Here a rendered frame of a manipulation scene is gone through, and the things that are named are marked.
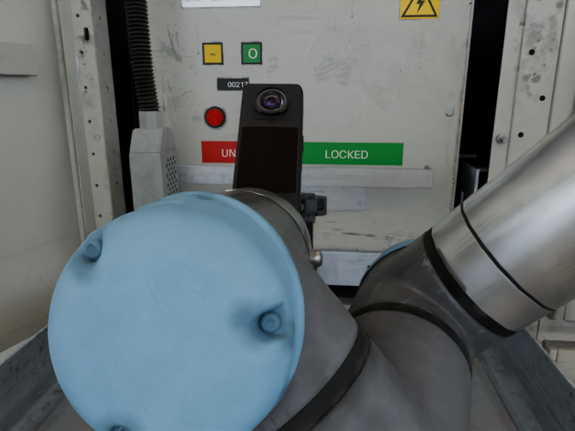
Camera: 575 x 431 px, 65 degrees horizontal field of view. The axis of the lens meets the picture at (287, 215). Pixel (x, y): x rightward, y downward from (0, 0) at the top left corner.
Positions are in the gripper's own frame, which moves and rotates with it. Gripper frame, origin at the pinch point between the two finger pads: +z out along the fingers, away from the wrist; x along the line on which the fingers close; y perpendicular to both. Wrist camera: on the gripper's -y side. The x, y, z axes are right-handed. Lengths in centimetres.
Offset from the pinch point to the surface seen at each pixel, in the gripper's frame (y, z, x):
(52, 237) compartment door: 7.0, 18.2, -37.6
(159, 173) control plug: -2.7, 14.5, -18.9
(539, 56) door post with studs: -18.1, 18.3, 32.9
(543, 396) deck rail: 20.8, 0.5, 27.1
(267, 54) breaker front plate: -20.6, 22.5, -4.6
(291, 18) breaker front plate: -25.4, 21.6, -0.9
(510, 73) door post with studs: -16.2, 19.0, 29.5
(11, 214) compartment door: 2.9, 11.9, -39.3
